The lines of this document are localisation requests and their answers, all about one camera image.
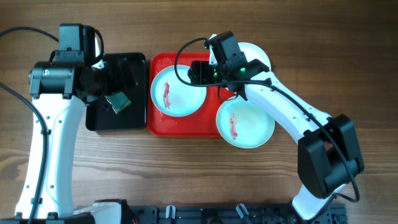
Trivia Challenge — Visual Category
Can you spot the black plastic tray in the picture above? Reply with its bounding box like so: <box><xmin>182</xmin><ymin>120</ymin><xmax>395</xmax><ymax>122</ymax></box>
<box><xmin>85</xmin><ymin>52</ymin><xmax>148</xmax><ymax>132</ymax></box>

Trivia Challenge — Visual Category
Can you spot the light blue plate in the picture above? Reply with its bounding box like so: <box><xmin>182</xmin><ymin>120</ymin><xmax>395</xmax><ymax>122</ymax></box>
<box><xmin>150</xmin><ymin>65</ymin><xmax>207</xmax><ymax>117</ymax></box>
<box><xmin>216</xmin><ymin>96</ymin><xmax>275</xmax><ymax>149</ymax></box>

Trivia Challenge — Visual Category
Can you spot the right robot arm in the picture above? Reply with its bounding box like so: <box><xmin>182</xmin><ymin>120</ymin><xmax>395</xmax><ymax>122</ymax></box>
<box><xmin>188</xmin><ymin>31</ymin><xmax>364</xmax><ymax>223</ymax></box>

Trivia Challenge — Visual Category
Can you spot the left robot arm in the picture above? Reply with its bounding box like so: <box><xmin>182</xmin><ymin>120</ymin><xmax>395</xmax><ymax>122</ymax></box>
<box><xmin>15</xmin><ymin>24</ymin><xmax>135</xmax><ymax>222</ymax></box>

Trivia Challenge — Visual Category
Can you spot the white plate top right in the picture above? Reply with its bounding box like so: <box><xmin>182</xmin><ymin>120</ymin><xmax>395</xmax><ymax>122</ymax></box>
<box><xmin>238</xmin><ymin>42</ymin><xmax>271</xmax><ymax>69</ymax></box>

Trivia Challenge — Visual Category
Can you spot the green yellow sponge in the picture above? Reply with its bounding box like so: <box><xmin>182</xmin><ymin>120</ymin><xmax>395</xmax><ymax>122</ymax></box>
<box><xmin>105</xmin><ymin>91</ymin><xmax>131</xmax><ymax>114</ymax></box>

